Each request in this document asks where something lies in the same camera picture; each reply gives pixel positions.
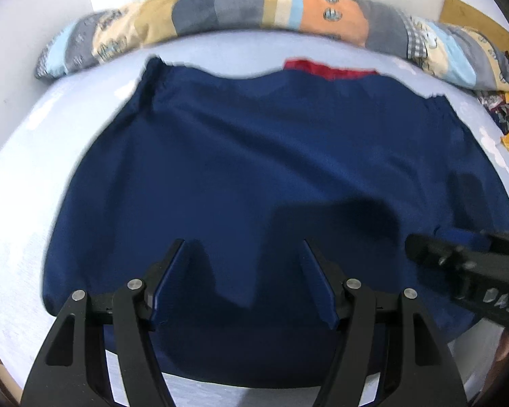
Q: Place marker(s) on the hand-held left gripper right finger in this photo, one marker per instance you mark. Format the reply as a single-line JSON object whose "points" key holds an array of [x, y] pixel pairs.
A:
{"points": [[320, 288]]}

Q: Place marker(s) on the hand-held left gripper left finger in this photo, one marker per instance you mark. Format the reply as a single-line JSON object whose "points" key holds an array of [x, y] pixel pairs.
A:
{"points": [[165, 288]]}

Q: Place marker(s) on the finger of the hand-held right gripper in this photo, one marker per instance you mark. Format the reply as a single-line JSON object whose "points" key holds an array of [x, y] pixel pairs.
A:
{"points": [[462, 236], [437, 254]]}

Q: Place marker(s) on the navy blue jacket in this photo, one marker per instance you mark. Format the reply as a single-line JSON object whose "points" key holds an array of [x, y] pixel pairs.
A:
{"points": [[237, 157]]}

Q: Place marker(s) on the person's right forearm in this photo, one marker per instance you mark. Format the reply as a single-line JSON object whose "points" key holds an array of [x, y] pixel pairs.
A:
{"points": [[505, 347]]}

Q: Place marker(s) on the light blue cloud-print bed sheet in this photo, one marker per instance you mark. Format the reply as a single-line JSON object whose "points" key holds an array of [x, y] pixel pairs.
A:
{"points": [[25, 220]]}

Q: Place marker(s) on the brown wooden board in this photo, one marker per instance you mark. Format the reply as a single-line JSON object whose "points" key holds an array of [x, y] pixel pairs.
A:
{"points": [[479, 21]]}

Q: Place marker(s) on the patchwork quilt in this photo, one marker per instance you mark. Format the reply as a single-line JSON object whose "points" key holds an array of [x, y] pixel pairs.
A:
{"points": [[237, 8]]}

